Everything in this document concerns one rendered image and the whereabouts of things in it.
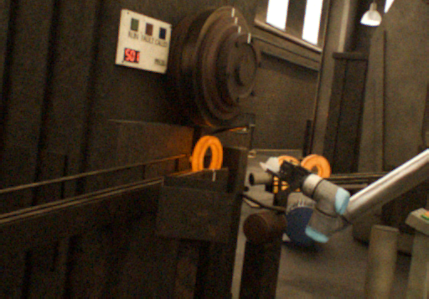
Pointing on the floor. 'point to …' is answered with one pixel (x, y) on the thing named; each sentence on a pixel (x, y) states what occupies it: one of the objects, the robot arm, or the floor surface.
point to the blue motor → (297, 213)
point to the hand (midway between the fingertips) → (261, 166)
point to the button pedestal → (418, 283)
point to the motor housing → (259, 252)
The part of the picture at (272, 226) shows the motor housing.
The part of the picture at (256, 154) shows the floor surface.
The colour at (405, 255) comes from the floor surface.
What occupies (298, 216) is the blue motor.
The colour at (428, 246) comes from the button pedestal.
